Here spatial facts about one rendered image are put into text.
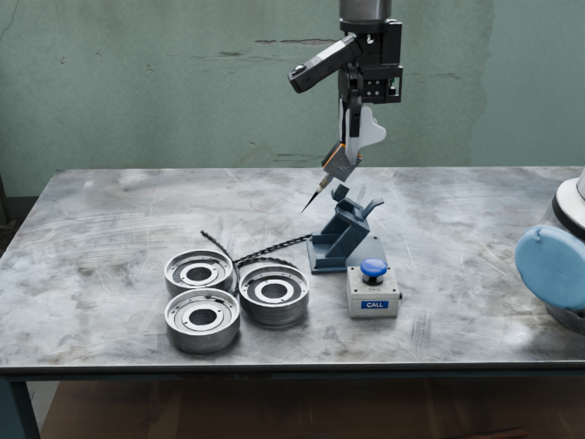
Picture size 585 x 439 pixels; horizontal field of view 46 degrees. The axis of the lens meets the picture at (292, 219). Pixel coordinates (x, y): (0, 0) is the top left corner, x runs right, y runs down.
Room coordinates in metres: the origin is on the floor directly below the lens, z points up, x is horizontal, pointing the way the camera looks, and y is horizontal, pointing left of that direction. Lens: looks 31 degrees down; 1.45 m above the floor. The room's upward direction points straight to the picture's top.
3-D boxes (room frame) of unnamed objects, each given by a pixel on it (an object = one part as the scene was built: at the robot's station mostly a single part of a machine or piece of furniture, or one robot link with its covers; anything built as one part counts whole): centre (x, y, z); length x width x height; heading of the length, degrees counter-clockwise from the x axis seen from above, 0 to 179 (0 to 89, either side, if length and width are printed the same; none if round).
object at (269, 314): (0.83, 0.03, 0.82); 0.10 x 0.10 x 0.04
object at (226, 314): (0.77, 0.13, 0.82); 0.08 x 0.08 x 0.02
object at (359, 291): (0.84, -0.13, 0.82); 0.08 x 0.07 x 0.05; 91
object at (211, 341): (0.77, 0.13, 0.82); 0.10 x 0.10 x 0.04
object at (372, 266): (0.84, -0.12, 0.85); 0.04 x 0.04 x 0.05
